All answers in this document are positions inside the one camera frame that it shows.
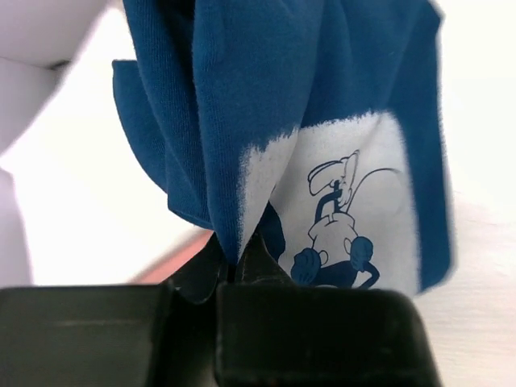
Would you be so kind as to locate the blue t shirt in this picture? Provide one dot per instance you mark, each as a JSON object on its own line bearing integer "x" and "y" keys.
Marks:
{"x": 313, "y": 124}

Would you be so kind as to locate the folded white t shirt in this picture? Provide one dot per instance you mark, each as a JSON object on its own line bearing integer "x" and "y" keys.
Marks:
{"x": 39, "y": 39}

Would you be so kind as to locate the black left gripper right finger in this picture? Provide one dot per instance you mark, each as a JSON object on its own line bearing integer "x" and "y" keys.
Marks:
{"x": 271, "y": 332}

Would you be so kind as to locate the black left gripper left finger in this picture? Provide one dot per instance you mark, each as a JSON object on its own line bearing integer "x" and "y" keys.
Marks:
{"x": 114, "y": 335}

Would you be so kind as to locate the folded pink t shirt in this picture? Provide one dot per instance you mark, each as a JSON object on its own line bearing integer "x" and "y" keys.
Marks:
{"x": 173, "y": 260}

